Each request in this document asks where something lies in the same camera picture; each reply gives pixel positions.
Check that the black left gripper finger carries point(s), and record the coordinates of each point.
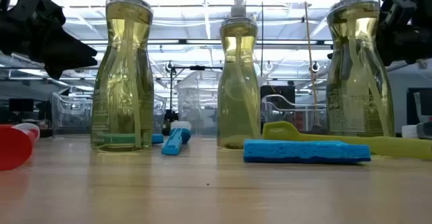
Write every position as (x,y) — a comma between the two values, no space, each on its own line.
(71,57)

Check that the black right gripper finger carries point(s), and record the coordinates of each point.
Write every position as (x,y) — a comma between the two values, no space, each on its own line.
(391,47)

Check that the grey dish brush white bristles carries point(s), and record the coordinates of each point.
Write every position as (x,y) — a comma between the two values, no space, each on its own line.
(423,131)

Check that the red dish brush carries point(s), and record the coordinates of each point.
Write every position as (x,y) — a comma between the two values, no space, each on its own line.
(13,148)

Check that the blue sponge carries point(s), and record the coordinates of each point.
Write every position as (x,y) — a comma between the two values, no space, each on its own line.
(303,151)
(158,139)

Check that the blue dish brush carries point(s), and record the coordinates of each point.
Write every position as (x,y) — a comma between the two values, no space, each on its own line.
(173,144)

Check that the green dish brush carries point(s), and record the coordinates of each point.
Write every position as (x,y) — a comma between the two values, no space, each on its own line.
(280,131)

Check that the clear plastic bin wavy rim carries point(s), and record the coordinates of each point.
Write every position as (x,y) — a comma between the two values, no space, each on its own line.
(71,116)
(290,114)

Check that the small black monitor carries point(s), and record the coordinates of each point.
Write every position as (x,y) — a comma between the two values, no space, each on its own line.
(20,105)

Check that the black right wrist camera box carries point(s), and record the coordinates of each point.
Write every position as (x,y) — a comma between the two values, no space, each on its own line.
(398,9)

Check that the dark wall screen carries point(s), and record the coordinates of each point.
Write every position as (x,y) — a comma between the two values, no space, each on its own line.
(413,109)

